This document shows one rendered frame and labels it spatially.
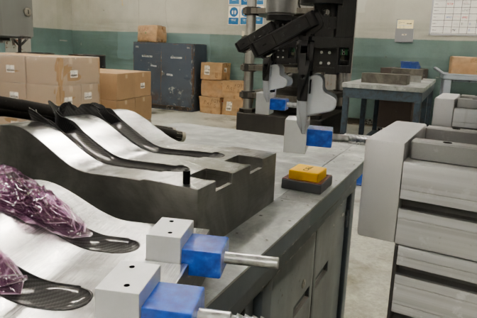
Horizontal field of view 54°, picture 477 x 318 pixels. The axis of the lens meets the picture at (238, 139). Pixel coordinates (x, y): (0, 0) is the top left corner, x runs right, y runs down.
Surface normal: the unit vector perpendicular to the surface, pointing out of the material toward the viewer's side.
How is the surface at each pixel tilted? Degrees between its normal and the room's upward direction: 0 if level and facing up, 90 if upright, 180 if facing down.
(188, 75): 90
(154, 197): 90
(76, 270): 0
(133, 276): 0
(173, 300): 0
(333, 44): 90
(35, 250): 27
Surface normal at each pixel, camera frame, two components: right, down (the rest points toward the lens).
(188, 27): -0.43, 0.16
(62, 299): 0.05, -0.96
